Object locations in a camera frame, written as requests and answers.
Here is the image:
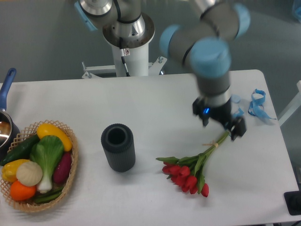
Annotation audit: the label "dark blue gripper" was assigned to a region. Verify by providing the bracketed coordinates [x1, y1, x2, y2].
[192, 98, 246, 141]

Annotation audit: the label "red tulip bouquet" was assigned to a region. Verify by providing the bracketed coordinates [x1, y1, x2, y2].
[156, 132, 229, 197]

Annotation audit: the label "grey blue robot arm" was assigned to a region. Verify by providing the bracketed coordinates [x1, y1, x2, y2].
[74, 0, 250, 139]

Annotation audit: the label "light blue ribbon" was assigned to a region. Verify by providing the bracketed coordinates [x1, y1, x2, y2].
[231, 89, 277, 121]

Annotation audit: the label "black device at edge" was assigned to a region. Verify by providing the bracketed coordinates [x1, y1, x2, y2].
[284, 191, 301, 216]

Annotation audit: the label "dark grey ribbed vase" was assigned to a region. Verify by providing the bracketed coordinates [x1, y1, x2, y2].
[101, 123, 135, 172]

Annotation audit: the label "blue object top right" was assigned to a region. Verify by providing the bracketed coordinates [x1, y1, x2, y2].
[292, 0, 301, 22]

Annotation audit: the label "purple sweet potato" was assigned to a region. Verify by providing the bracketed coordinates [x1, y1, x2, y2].
[53, 152, 72, 184]

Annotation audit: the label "yellow squash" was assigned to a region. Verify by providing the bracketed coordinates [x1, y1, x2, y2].
[36, 123, 73, 153]

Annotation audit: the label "green bok choy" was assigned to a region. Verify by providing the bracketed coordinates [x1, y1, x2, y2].
[30, 136, 64, 194]

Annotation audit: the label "woven wicker basket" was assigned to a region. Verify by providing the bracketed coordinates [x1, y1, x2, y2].
[0, 120, 79, 213]

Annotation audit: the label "green bean pods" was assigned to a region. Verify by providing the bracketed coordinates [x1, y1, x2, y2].
[33, 187, 63, 204]

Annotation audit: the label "cream garlic bulb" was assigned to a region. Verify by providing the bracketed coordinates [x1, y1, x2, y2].
[16, 161, 43, 186]

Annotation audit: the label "dark green cucumber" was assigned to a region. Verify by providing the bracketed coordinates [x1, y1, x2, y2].
[0, 134, 40, 166]

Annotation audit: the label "orange fruit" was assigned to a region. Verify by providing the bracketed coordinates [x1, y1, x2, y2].
[10, 180, 36, 201]

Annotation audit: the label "yellow bell pepper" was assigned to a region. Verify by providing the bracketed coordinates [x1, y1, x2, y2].
[1, 159, 30, 183]

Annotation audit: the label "white frame at right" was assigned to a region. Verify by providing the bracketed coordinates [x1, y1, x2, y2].
[278, 81, 301, 127]

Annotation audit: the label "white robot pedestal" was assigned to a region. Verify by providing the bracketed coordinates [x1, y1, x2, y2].
[81, 13, 169, 80]

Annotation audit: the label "black cable on pedestal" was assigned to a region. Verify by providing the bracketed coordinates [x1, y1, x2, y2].
[119, 37, 131, 77]

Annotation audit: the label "blue handled saucepan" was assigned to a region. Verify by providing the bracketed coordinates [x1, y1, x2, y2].
[0, 68, 20, 160]

